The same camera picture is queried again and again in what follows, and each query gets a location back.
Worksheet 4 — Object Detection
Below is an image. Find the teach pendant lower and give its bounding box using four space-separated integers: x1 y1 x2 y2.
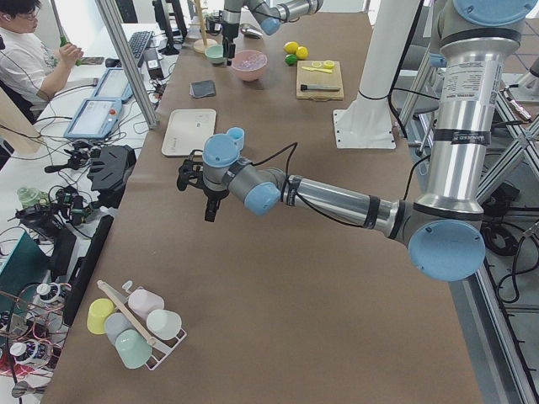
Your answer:
63 97 123 140

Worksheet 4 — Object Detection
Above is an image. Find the grey folded cloth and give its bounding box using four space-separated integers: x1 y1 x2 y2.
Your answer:
189 80 216 98

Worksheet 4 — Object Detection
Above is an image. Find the grey plastic cup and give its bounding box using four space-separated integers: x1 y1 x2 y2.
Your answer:
104 311 134 346

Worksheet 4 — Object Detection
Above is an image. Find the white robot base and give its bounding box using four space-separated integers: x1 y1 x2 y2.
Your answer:
334 0 423 150

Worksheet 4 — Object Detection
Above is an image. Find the white wire cup rack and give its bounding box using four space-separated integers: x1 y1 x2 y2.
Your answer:
97 280 187 371

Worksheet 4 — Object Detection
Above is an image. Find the pink plastic cup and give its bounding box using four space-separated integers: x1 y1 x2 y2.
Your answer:
127 289 164 321

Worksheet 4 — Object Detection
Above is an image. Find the wooden cup tree stand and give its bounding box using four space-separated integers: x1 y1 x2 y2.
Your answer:
192 0 217 54

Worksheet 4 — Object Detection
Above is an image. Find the whole lemon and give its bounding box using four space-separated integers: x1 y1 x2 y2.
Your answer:
295 46 309 60
283 41 299 54

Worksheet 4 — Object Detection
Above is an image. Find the green lime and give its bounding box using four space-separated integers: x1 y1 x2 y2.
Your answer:
285 54 297 66

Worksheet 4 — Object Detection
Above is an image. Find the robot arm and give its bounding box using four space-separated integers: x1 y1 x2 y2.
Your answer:
177 1 538 282
220 0 323 66

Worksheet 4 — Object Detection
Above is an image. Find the black keyboard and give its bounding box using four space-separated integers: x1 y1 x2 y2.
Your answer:
128 31 153 67

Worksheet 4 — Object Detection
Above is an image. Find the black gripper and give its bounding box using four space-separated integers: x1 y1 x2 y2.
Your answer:
209 11 237 66
176 151 229 222

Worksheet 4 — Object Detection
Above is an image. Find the light blue cup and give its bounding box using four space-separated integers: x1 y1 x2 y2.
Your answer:
227 127 245 151

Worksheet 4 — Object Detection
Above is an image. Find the green plastic cup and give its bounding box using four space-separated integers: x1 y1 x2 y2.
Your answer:
115 329 152 369

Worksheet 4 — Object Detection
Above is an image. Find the white plastic cup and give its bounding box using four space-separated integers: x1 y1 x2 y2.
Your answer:
146 309 182 340

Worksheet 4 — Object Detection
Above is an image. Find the yellow plastic knife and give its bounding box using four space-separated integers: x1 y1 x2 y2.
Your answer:
301 66 334 74

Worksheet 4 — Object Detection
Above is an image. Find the teach pendant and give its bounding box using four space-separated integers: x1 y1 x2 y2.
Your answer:
63 97 123 140
93 67 133 103

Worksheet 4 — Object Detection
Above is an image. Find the green bowl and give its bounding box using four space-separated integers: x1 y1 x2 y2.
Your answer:
205 44 226 65

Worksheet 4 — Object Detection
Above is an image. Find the teach pendant upper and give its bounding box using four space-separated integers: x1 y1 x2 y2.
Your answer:
93 67 133 103

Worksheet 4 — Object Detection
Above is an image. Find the yellow plastic cup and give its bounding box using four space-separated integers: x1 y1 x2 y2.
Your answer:
87 298 115 335

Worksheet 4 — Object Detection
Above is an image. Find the clear ice cubes pile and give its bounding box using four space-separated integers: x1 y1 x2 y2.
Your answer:
232 50 267 72

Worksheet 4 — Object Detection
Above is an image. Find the steel ice scoop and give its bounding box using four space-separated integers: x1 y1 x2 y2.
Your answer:
239 23 264 40

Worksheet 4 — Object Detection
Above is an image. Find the seated person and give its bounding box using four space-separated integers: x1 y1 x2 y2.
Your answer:
1 1 83 106

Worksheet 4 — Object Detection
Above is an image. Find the pink bowl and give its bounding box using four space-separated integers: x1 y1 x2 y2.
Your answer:
231 50 268 82

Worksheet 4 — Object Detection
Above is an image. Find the wooden cutting board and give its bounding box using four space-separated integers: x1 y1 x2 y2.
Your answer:
296 61 344 101

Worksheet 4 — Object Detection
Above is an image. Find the steel muddler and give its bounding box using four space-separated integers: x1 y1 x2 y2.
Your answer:
300 84 341 92

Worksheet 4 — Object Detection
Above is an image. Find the cream rabbit tray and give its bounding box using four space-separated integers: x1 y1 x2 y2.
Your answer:
162 109 217 157

